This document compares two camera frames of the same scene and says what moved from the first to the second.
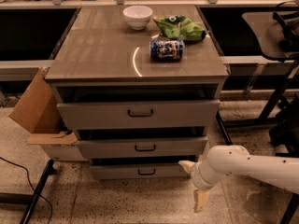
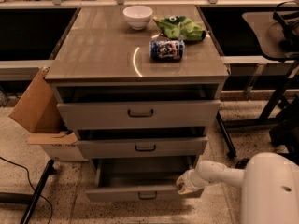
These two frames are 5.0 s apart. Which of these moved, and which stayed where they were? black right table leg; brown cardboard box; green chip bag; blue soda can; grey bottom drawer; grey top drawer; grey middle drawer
Moved: grey bottom drawer
Stayed: black right table leg; green chip bag; brown cardboard box; blue soda can; grey middle drawer; grey top drawer
